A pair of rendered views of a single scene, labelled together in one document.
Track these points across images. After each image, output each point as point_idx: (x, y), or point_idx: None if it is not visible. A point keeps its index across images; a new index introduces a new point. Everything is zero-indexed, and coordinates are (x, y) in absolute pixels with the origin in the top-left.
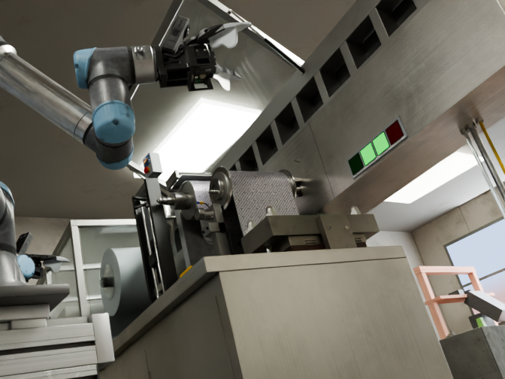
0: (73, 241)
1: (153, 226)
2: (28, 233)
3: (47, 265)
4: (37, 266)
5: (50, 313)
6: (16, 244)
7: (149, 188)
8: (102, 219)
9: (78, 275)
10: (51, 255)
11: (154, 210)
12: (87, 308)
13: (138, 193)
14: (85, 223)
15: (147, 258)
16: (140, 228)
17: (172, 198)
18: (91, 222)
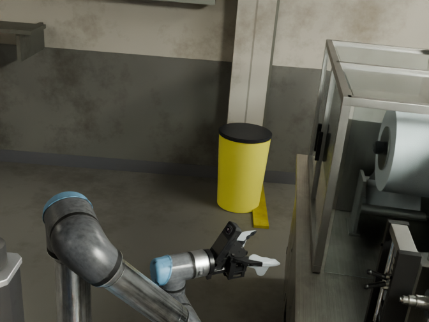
0: (338, 127)
1: (380, 321)
2: (234, 231)
3: (251, 266)
4: (240, 266)
5: (324, 119)
6: (221, 235)
7: (398, 270)
8: (389, 102)
9: (332, 171)
10: (256, 262)
11: (391, 303)
12: (331, 210)
13: (392, 236)
14: (362, 105)
15: (374, 308)
16: (381, 269)
17: (426, 306)
18: (371, 103)
